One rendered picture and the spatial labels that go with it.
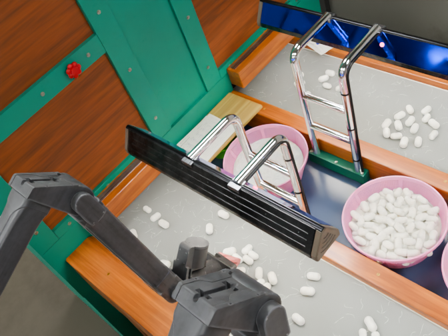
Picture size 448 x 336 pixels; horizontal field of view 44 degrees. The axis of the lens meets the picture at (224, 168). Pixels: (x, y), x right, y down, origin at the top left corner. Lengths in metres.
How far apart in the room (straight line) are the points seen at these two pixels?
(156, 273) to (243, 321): 0.54
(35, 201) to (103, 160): 0.72
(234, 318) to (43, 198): 0.43
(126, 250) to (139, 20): 0.72
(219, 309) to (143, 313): 0.86
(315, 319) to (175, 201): 0.59
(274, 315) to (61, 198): 0.45
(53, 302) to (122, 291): 1.16
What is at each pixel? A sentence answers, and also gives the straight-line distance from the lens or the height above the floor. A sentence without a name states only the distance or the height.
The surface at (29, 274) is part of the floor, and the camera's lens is 2.90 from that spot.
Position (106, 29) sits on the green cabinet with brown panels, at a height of 1.26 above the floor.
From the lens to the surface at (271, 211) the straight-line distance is 1.15.
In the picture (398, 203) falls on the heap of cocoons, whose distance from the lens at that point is 1.56.
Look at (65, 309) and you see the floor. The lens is 2.68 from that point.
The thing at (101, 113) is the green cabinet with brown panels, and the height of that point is 1.06.
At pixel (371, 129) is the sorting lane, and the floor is 0.74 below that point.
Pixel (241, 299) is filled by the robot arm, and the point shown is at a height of 1.41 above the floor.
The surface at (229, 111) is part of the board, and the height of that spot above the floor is 0.78.
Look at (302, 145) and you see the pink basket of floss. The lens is 1.73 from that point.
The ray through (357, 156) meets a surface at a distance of 1.61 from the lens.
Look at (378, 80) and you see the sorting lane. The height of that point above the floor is 0.74.
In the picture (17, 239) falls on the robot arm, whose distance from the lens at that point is 1.02.
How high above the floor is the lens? 2.01
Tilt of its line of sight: 47 degrees down
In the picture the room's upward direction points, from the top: 24 degrees counter-clockwise
